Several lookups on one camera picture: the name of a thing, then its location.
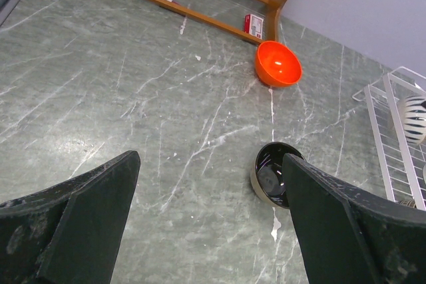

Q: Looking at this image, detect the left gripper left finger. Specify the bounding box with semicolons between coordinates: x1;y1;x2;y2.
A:
1;150;140;283

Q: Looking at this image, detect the cream bowl patterned rim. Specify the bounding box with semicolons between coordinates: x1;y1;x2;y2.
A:
397;96;426;145

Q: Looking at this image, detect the small red white box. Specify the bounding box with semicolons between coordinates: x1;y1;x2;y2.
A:
244;14;264;39

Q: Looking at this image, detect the white wire dish rack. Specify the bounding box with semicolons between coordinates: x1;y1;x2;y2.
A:
352;67;425;211

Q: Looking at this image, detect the black glossy bowl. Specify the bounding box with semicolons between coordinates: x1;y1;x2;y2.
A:
250;142;305;210

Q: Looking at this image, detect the orange bowl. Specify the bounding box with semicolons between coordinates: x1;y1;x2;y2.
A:
255;41;303;88

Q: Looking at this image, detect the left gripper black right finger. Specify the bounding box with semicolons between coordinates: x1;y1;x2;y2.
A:
283;154;425;283

